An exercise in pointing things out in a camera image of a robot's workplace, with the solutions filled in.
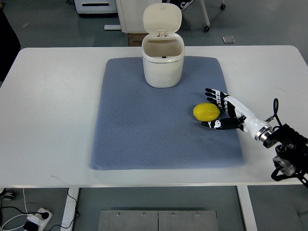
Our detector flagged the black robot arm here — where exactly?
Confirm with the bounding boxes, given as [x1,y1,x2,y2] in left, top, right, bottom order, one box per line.
[263,98,308,187]

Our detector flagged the blue textured cloth mat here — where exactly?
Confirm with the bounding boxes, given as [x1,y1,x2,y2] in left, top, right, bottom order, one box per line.
[90,56,244,170]

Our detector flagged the white power strip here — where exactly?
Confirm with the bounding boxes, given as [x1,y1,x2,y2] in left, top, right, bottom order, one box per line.
[23,208,52,231]

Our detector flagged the grey metal base plate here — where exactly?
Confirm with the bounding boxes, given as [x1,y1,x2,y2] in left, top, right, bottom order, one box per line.
[98,210,218,231]

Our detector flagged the white appliance with slot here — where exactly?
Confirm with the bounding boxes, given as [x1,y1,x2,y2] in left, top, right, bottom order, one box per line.
[74,0,117,14]

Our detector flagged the yellow lemon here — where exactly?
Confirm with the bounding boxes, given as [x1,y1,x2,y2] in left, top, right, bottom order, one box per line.
[192,103,220,122]

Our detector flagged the brown cardboard box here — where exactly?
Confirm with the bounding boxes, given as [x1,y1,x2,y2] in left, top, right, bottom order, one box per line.
[128,33,148,47]

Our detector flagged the white left table leg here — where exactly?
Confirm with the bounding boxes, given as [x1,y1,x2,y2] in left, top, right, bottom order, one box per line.
[60,187,79,231]

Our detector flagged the white table leg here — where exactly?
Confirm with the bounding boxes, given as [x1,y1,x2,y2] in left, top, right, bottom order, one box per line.
[237,185,257,231]
[60,187,79,231]

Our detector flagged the white cabinet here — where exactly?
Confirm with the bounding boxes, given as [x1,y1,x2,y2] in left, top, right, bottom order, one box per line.
[104,0,166,33]

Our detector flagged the chair leg with caster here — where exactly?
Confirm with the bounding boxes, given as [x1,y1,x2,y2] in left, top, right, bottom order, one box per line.
[199,0,210,32]

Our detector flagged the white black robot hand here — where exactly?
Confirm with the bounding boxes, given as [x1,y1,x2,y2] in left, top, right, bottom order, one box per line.
[201,88,273,141]

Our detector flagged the black power cable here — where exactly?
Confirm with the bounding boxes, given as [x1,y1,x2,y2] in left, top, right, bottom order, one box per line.
[43,188,80,231]

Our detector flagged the small grey floor plate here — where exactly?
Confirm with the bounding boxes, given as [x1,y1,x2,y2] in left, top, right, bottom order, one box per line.
[222,36,235,44]

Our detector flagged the white right table leg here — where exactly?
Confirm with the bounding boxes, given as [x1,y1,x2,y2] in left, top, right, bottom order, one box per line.
[237,185,257,231]

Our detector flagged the grey caster wheel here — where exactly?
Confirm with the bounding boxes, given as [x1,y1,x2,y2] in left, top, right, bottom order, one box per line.
[0,188,15,201]

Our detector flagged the cream lidded trash bin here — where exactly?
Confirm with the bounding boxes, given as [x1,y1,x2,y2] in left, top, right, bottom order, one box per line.
[141,3,185,88]

